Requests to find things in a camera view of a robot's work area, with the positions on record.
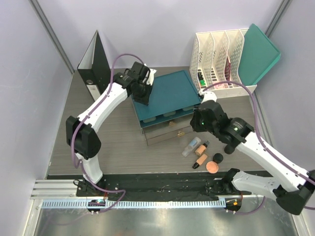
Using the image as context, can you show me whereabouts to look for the clear makeup remover bottle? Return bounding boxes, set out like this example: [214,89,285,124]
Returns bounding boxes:
[182,137,201,157]

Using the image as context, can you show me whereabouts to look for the teal makeup drawer organizer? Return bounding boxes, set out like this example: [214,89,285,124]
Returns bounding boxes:
[132,70,200,145]

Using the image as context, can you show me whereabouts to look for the beige foundation bottle black cap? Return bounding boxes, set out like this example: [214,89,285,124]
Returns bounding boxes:
[192,154,208,169]

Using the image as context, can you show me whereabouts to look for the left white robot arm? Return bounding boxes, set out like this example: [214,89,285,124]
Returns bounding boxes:
[66,62,157,196]

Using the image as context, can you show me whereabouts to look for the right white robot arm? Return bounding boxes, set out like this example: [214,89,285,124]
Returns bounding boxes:
[190,100,315,215]

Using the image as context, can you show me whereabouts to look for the beige foundation bottle grey cap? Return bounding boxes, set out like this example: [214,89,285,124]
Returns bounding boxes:
[195,141,210,156]

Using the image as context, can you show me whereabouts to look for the pink sticky notes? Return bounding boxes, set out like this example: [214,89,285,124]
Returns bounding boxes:
[214,83,230,89]

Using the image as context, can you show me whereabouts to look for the green black marker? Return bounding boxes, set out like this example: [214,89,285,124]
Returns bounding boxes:
[197,72,206,87]

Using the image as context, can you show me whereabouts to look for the dark red booklet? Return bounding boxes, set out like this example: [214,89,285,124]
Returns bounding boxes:
[224,56,231,81]

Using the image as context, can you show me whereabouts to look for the orange round powder puff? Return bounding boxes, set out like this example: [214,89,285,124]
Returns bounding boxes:
[206,161,219,174]

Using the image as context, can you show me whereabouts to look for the black lever arch binder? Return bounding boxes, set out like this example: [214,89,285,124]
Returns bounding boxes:
[77,31,111,101]

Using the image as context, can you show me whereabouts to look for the white mesh file organizer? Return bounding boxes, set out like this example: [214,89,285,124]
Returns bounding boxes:
[189,29,256,98]

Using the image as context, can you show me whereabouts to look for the teal folder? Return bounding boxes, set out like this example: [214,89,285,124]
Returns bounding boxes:
[238,24,281,86]

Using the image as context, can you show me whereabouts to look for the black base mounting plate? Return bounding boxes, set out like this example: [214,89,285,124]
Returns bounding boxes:
[73,172,241,202]

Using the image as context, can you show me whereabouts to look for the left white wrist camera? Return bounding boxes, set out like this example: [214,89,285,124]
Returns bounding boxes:
[146,68,157,86]

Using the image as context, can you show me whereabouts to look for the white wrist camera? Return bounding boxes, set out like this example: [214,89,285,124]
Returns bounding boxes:
[198,90,217,103]
[146,68,157,86]

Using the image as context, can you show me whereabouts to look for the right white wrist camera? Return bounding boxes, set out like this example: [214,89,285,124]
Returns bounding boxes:
[198,90,217,103]

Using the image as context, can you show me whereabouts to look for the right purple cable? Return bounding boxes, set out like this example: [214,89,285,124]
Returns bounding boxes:
[200,81,315,215]

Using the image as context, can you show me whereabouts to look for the white slotted cable duct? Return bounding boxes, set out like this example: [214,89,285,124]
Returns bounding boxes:
[41,198,226,209]

